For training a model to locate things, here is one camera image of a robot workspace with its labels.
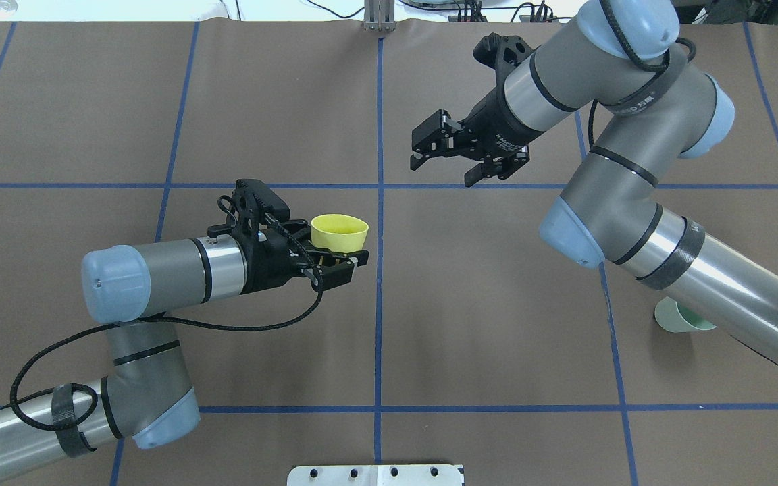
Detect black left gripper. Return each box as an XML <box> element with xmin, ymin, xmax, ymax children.
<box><xmin>244</xmin><ymin>219</ymin><xmax>369</xmax><ymax>294</ymax></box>

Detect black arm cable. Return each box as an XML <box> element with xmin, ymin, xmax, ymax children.
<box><xmin>9</xmin><ymin>196</ymin><xmax>326</xmax><ymax>433</ymax></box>
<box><xmin>588</xmin><ymin>0</ymin><xmax>697</xmax><ymax>149</ymax></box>

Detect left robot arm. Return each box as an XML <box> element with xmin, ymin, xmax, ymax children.
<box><xmin>0</xmin><ymin>215</ymin><xmax>369</xmax><ymax>482</ymax></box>

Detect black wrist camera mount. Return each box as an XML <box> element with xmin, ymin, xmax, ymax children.
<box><xmin>207</xmin><ymin>178</ymin><xmax>290</xmax><ymax>243</ymax></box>
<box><xmin>472</xmin><ymin>32</ymin><xmax>536</xmax><ymax>86</ymax></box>

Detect yellow plastic cup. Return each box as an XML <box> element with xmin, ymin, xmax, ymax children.
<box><xmin>311</xmin><ymin>213</ymin><xmax>369</xmax><ymax>253</ymax></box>

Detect black cables behind table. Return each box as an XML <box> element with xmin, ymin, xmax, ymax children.
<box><xmin>224</xmin><ymin>0</ymin><xmax>596</xmax><ymax>24</ymax></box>

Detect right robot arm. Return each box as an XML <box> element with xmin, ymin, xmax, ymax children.
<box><xmin>410</xmin><ymin>1</ymin><xmax>778</xmax><ymax>366</ymax></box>

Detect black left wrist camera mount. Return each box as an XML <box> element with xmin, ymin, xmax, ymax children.
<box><xmin>207</xmin><ymin>178</ymin><xmax>290</xmax><ymax>243</ymax></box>

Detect green plastic cup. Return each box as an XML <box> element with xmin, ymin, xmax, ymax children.
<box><xmin>654</xmin><ymin>296</ymin><xmax>717</xmax><ymax>334</ymax></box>

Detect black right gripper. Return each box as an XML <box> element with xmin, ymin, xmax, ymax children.
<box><xmin>410</xmin><ymin>91</ymin><xmax>531</xmax><ymax>188</ymax></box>

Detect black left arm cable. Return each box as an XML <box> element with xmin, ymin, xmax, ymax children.
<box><xmin>9</xmin><ymin>196</ymin><xmax>326</xmax><ymax>433</ymax></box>

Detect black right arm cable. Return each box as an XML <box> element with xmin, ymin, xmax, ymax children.
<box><xmin>588</xmin><ymin>0</ymin><xmax>697</xmax><ymax>149</ymax></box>

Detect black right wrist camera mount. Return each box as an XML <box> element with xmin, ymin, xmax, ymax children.
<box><xmin>472</xmin><ymin>32</ymin><xmax>536</xmax><ymax>86</ymax></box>

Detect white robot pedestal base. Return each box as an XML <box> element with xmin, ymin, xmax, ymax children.
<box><xmin>286</xmin><ymin>464</ymin><xmax>465</xmax><ymax>485</ymax></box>

